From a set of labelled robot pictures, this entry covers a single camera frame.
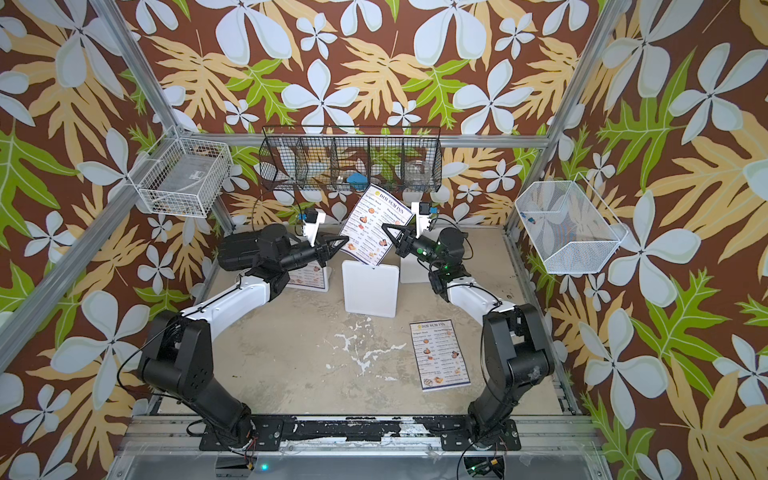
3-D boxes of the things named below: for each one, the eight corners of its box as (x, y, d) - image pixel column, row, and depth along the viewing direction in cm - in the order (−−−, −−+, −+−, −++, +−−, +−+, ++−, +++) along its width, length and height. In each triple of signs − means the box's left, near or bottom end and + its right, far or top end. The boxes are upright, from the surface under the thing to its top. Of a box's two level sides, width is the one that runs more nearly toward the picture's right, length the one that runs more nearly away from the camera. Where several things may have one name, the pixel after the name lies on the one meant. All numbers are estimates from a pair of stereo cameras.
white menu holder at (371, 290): (346, 314, 97) (339, 278, 81) (350, 296, 101) (343, 259, 85) (397, 319, 96) (400, 285, 80) (399, 301, 100) (402, 265, 84)
